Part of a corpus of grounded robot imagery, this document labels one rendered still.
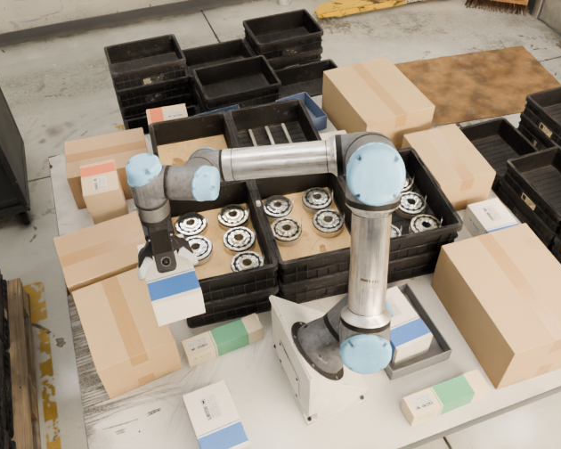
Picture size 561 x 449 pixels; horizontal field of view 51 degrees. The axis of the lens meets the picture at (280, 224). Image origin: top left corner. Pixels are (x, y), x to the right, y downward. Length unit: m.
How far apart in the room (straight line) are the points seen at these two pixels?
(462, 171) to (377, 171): 1.04
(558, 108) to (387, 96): 1.33
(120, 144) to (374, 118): 0.98
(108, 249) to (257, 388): 0.65
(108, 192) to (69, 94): 2.31
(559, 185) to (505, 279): 1.25
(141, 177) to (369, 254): 0.51
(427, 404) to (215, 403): 0.58
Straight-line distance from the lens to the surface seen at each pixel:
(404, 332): 1.78
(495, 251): 1.90
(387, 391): 1.79
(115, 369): 1.71
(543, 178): 3.04
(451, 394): 1.75
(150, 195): 1.28
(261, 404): 1.75
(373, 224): 1.24
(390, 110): 2.36
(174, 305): 1.44
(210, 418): 1.64
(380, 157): 1.18
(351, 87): 2.47
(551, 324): 1.79
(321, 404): 1.65
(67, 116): 4.10
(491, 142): 3.35
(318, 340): 1.52
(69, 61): 4.67
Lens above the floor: 2.27
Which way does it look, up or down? 47 degrees down
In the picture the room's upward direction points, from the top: 1 degrees counter-clockwise
